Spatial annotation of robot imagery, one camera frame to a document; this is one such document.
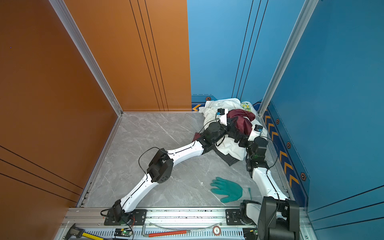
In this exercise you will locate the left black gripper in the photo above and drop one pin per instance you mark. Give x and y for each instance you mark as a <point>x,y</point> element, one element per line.
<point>230,124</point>

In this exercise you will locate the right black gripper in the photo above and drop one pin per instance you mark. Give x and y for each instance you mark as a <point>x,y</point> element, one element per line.
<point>244,140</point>

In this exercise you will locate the maroon shirt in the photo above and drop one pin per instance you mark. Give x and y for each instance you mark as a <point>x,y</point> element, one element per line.
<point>241,120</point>

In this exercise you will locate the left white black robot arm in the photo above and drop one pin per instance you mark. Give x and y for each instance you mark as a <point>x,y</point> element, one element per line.
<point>159,170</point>

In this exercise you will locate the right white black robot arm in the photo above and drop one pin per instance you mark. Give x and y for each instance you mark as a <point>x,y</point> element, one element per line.
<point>277,217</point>

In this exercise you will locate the white cloth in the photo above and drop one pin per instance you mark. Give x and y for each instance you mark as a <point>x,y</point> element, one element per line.
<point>209,112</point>

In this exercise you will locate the lemon print cloth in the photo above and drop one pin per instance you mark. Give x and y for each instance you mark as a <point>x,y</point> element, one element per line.
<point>247,106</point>

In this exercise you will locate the dark grey garment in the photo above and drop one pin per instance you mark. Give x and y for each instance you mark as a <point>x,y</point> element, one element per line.
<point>230,154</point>

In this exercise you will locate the green rubber glove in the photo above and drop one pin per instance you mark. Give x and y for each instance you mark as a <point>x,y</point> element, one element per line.
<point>230,191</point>

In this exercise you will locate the round red white sticker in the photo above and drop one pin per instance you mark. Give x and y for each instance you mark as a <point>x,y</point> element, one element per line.
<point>217,231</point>

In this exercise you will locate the green circuit board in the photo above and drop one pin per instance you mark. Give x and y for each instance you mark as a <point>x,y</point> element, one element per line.
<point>123,234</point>

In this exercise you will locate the yellow black caliper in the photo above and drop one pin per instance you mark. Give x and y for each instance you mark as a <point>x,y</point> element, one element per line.
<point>80,233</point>

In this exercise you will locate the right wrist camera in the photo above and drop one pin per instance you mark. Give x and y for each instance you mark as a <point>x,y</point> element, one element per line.
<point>258,130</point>

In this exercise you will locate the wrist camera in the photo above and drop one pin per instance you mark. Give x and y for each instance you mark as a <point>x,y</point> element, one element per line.
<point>258,130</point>
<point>222,116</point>

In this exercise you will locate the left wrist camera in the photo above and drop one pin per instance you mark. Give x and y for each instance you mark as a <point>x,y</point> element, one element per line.
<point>222,116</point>

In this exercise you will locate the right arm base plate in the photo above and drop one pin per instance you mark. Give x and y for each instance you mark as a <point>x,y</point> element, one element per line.
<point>236,217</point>

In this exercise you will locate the red handled tool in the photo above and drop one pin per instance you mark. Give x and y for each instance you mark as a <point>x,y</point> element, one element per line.
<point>171,233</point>

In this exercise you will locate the aluminium front rail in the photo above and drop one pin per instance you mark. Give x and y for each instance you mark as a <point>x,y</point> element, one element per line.
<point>199,220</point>

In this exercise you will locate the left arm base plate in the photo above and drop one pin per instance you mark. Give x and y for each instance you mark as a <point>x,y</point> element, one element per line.
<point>135,218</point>

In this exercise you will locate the right aluminium corner post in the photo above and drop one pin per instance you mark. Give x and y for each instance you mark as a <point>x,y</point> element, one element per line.
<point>295,36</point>

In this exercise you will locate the aluminium corner post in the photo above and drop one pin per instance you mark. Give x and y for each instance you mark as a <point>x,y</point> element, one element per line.
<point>295,36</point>
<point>75,34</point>

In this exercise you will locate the left aluminium corner post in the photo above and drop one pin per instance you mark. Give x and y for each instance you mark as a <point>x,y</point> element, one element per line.
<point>75,34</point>

